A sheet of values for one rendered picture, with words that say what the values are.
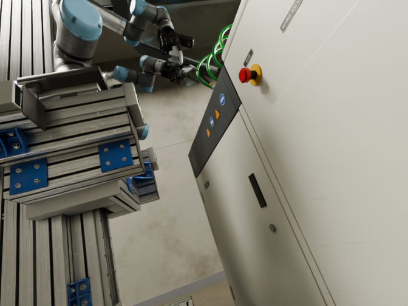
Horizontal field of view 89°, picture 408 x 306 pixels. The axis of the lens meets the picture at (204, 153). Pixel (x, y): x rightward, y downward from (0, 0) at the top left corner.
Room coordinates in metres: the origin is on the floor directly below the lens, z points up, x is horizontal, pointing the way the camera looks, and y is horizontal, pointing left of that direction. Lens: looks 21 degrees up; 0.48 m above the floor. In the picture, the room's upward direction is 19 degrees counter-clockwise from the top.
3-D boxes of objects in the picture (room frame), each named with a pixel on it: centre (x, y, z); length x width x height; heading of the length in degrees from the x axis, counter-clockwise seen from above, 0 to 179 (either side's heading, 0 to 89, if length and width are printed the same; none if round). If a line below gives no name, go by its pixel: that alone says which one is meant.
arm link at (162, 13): (0.73, -0.02, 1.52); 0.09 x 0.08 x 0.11; 135
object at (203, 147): (0.87, -0.05, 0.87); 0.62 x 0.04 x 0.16; 21
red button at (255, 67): (0.43, -0.17, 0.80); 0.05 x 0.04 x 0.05; 21
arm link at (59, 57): (0.54, 0.35, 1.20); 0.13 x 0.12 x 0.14; 45
